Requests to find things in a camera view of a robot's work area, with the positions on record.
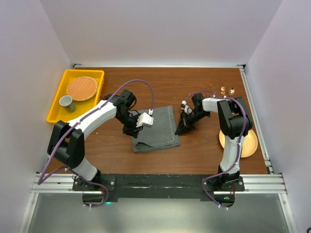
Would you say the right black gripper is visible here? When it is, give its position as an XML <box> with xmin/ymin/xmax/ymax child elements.
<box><xmin>175</xmin><ymin>110</ymin><xmax>209</xmax><ymax>136</ymax></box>

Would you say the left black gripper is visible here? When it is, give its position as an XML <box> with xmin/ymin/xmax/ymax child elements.
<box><xmin>116</xmin><ymin>111</ymin><xmax>143</xmax><ymax>138</ymax></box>

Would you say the grey cloth napkin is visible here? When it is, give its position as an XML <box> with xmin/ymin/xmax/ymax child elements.
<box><xmin>131</xmin><ymin>105</ymin><xmax>181</xmax><ymax>153</ymax></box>

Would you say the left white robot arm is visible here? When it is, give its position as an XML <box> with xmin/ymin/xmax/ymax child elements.
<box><xmin>47</xmin><ymin>90</ymin><xmax>153</xmax><ymax>190</ymax></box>

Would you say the rose gold spoon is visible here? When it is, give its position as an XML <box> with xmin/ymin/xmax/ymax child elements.
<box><xmin>227</xmin><ymin>87</ymin><xmax>235</xmax><ymax>97</ymax></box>

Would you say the orange woven coaster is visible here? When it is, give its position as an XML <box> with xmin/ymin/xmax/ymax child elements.
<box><xmin>66</xmin><ymin>76</ymin><xmax>98</xmax><ymax>101</ymax></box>

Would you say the yellow plastic tray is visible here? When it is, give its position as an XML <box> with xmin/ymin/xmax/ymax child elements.
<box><xmin>46</xmin><ymin>69</ymin><xmax>104</xmax><ymax>124</ymax></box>

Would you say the grey ceramic cup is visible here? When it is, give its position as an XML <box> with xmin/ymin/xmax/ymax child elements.
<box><xmin>59</xmin><ymin>95</ymin><xmax>76</xmax><ymax>112</ymax></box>

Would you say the golden round plate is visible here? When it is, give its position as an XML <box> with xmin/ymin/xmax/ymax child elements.
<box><xmin>219</xmin><ymin>128</ymin><xmax>258</xmax><ymax>158</ymax></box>

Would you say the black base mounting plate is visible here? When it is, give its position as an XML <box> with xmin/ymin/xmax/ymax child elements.
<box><xmin>72</xmin><ymin>174</ymin><xmax>245</xmax><ymax>207</ymax></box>

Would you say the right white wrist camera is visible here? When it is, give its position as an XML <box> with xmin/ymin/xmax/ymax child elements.
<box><xmin>181</xmin><ymin>100</ymin><xmax>192</xmax><ymax>114</ymax></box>

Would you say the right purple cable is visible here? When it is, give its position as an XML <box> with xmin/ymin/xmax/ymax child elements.
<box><xmin>182</xmin><ymin>89</ymin><xmax>247</xmax><ymax>209</ymax></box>

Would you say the aluminium frame rail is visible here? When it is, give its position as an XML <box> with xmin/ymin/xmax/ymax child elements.
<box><xmin>17</xmin><ymin>64</ymin><xmax>298</xmax><ymax>233</ymax></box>

